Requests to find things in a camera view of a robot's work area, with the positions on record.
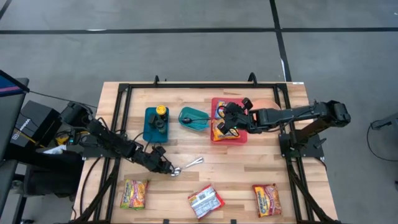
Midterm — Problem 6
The pink green ramen packet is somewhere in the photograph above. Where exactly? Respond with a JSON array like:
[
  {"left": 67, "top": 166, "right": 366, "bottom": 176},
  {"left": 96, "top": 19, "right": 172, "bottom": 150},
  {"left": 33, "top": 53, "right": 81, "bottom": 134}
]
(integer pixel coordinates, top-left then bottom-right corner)
[{"left": 120, "top": 179, "right": 149, "bottom": 210}]

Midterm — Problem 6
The small teal plastic basket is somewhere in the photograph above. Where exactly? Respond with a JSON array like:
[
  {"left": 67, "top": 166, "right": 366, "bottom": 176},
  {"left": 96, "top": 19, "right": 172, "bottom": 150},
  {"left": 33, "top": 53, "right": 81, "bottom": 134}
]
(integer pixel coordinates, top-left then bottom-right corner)
[{"left": 178, "top": 106, "right": 211, "bottom": 132}]

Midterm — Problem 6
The thin black cable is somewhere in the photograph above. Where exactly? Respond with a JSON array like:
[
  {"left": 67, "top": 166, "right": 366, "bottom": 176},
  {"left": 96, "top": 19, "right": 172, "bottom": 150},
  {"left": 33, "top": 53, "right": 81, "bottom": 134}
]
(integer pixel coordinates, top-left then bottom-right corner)
[{"left": 29, "top": 90, "right": 98, "bottom": 110}]

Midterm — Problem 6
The translucent orange plastic bowl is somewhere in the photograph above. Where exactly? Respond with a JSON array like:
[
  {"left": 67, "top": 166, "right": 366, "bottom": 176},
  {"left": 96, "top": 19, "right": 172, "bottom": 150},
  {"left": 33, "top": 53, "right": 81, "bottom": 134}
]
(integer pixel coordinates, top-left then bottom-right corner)
[{"left": 251, "top": 98, "right": 280, "bottom": 110}]

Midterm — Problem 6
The blue rectangular plastic bin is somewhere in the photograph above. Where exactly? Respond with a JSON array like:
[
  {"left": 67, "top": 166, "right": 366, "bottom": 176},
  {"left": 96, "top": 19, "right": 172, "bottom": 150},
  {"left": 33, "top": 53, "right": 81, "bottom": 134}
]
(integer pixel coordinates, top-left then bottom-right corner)
[{"left": 142, "top": 106, "right": 170, "bottom": 144}]

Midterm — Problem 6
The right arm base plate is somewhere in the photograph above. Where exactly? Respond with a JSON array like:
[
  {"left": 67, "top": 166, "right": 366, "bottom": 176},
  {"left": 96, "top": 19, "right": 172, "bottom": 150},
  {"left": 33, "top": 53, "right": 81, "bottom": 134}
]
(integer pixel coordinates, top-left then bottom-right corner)
[{"left": 279, "top": 132, "right": 324, "bottom": 159}]

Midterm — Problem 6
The red ramen packet silver back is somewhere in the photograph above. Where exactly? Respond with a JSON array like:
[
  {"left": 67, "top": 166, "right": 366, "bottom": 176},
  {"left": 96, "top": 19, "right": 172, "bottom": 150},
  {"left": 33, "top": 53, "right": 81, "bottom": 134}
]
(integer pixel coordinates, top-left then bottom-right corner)
[{"left": 187, "top": 184, "right": 226, "bottom": 220}]

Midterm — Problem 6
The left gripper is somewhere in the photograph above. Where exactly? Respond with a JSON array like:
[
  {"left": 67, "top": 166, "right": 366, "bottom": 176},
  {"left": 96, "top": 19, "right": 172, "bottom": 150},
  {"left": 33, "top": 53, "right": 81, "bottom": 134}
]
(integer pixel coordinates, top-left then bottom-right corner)
[{"left": 136, "top": 145, "right": 175, "bottom": 176}]

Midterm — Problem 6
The black monitor blue screen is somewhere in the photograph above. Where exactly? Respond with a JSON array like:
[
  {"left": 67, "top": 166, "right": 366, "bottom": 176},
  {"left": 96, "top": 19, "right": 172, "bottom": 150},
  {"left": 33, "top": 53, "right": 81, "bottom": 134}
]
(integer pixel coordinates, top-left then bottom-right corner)
[{"left": 0, "top": 70, "right": 30, "bottom": 97}]

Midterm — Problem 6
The yellow blue ramen packet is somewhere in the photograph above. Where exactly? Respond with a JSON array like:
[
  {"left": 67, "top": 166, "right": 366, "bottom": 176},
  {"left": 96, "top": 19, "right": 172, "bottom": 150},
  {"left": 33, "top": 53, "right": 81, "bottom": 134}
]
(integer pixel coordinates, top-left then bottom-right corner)
[{"left": 214, "top": 99, "right": 228, "bottom": 121}]

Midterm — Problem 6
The silver metal spoon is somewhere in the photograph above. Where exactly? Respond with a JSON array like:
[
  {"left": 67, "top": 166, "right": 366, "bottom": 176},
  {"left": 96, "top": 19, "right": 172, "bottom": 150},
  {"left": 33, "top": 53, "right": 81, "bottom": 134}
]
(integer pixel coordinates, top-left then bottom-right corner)
[{"left": 170, "top": 157, "right": 205, "bottom": 177}]

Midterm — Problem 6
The red rectangular plastic tray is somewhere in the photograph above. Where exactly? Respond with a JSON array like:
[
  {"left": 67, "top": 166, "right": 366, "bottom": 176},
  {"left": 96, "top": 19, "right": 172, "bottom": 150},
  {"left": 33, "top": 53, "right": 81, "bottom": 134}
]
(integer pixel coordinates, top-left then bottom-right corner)
[{"left": 210, "top": 97, "right": 249, "bottom": 146}]

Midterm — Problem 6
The black box white print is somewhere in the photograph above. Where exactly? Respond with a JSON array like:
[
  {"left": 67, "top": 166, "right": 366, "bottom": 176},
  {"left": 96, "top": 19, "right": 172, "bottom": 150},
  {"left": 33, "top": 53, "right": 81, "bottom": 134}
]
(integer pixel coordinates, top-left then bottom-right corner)
[{"left": 11, "top": 100, "right": 63, "bottom": 147}]

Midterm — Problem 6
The black metal table frame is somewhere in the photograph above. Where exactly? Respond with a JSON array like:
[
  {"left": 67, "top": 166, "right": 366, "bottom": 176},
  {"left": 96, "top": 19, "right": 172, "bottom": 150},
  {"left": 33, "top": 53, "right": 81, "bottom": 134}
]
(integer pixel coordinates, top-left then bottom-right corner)
[{"left": 71, "top": 72, "right": 340, "bottom": 224}]

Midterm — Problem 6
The black bag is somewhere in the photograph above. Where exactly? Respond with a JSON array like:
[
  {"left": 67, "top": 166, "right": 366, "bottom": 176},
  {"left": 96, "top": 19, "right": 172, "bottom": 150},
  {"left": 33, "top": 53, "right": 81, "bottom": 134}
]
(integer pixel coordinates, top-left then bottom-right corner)
[{"left": 6, "top": 151, "right": 85, "bottom": 198}]

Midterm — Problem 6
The red orange ramen packet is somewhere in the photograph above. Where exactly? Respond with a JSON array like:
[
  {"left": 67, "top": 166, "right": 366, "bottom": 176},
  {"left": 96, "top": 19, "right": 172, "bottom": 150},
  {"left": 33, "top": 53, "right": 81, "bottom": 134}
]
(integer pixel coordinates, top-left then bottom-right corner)
[{"left": 252, "top": 183, "right": 282, "bottom": 218}]

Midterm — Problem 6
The dark metal spoon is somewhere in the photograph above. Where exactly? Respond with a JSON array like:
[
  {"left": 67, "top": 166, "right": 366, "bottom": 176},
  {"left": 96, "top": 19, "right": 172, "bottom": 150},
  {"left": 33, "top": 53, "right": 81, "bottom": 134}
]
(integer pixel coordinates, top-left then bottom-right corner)
[{"left": 181, "top": 116, "right": 218, "bottom": 124}]

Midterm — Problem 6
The white cloth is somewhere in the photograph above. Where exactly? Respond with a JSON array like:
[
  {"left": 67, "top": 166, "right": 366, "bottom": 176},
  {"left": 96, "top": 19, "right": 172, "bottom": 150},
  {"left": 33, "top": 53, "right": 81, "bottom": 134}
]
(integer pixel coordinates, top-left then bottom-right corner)
[{"left": 43, "top": 144, "right": 68, "bottom": 156}]

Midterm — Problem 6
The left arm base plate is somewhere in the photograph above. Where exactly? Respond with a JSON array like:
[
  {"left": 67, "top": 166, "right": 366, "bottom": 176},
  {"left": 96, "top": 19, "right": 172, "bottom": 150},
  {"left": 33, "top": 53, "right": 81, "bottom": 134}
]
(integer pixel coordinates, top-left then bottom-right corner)
[{"left": 82, "top": 144, "right": 127, "bottom": 159}]

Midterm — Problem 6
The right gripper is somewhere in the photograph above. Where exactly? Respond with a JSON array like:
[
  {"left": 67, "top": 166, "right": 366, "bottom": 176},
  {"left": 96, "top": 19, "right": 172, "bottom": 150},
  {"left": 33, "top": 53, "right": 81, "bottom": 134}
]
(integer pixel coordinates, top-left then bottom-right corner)
[{"left": 216, "top": 102, "right": 261, "bottom": 135}]

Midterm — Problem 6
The black desk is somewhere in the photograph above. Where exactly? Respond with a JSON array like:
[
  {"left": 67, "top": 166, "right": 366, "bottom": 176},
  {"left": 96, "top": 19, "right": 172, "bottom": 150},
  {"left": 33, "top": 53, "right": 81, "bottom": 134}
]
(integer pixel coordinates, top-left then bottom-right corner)
[{"left": 0, "top": 77, "right": 30, "bottom": 218}]

